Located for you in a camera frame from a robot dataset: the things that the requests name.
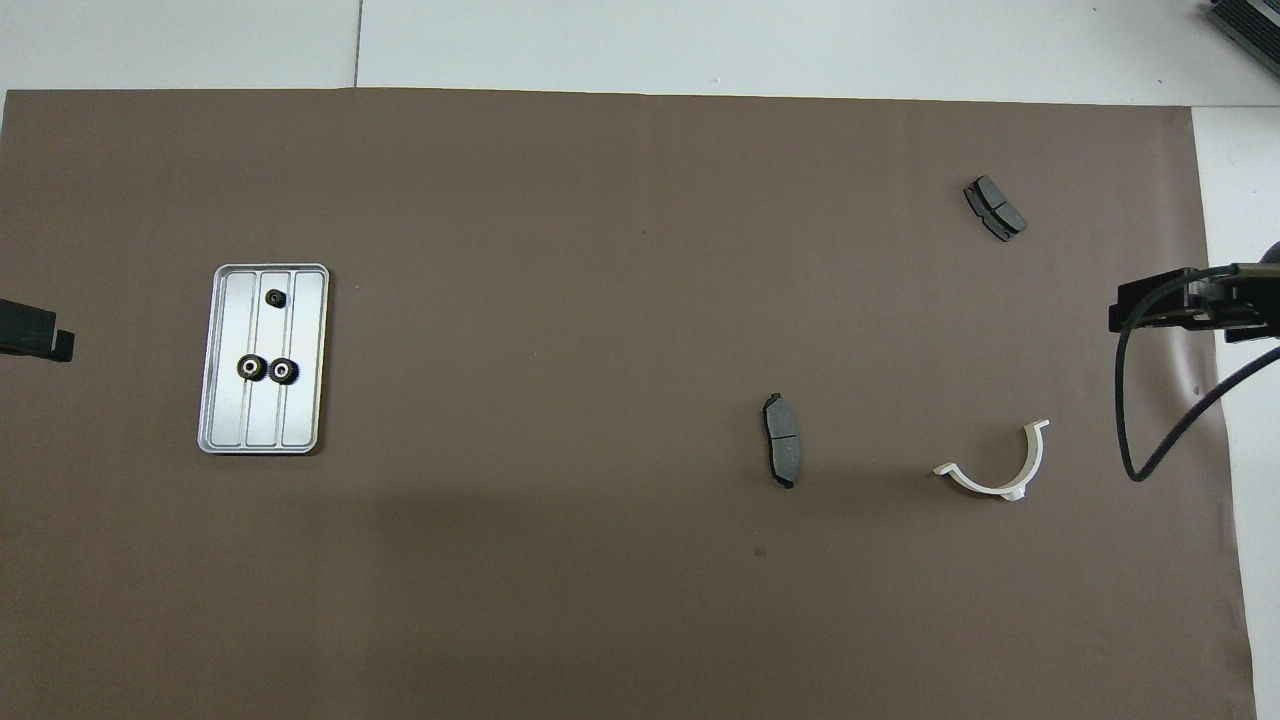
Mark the long grey brake pad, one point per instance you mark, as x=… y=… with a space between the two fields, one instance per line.
x=782 y=440

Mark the silver metal tray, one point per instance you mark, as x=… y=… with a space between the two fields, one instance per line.
x=300 y=420

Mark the white curved plastic bracket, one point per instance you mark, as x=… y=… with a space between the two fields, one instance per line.
x=1015 y=491

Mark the black bearing gear silver hub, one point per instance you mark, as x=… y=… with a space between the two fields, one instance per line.
x=283 y=371
x=251 y=368

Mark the short dark grey brake pad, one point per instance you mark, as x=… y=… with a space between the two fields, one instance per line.
x=995 y=208

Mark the brown paper table mat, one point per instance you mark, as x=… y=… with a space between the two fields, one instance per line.
x=600 y=300

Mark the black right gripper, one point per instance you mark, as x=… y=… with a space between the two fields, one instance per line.
x=1240 y=295

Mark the grey ribbed metal device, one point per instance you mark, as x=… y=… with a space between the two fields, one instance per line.
x=1255 y=25

